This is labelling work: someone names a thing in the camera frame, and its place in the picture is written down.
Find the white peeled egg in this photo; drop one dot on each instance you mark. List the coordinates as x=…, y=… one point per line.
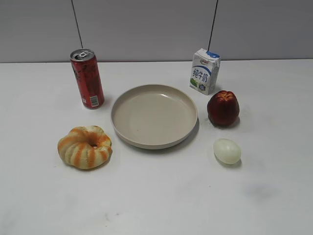
x=227, y=151

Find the beige round plate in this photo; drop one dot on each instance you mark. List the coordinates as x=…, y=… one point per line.
x=154, y=116

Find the dark red apple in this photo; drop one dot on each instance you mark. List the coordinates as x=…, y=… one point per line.
x=223, y=108

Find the white blue milk carton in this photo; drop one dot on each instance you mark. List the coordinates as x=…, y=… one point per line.
x=204, y=71

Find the red soda can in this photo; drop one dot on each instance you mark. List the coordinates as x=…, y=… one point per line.
x=85, y=68

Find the orange striped ring bread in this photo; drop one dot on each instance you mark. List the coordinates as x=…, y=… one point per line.
x=85, y=147

